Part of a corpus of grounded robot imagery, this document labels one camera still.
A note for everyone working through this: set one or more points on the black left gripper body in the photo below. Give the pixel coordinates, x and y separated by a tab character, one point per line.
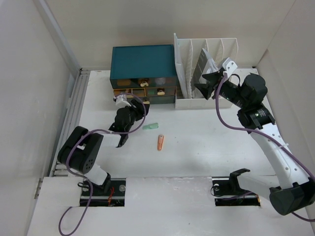
132	113

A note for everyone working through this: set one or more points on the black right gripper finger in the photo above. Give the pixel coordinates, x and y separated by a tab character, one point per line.
206	89
213	78

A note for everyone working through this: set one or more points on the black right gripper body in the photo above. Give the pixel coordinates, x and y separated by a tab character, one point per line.
230	92

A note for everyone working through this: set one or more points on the dark drawer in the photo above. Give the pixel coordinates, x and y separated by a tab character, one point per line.
159	99

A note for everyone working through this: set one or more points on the grey booklet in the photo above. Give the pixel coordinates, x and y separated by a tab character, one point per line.
205	65

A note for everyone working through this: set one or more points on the clear paper clip jar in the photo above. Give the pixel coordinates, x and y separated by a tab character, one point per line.
160	81

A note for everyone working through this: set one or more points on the green cap black highlighter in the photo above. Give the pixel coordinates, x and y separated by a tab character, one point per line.
151	92

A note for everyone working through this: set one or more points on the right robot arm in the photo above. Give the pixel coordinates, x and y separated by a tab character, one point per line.
295	187

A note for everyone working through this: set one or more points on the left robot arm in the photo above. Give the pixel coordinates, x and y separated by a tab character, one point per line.
80	150

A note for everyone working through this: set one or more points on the white file rack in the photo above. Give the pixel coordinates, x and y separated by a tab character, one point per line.
219	49

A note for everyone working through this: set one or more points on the teal drawer organizer cabinet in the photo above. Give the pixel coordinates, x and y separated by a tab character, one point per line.
149	61

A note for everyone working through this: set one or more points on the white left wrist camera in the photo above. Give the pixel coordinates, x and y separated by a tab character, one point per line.
121	101

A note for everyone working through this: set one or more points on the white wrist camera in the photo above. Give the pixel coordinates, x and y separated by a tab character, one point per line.
229	66
121	101

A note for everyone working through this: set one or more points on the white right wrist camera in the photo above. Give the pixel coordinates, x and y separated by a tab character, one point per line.
229	66

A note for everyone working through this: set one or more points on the aluminium frame rail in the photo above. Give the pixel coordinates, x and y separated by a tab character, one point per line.
76	88

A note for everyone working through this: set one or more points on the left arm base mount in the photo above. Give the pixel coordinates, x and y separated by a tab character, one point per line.
114	197

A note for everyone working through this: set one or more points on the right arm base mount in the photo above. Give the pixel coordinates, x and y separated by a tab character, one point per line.
228	193

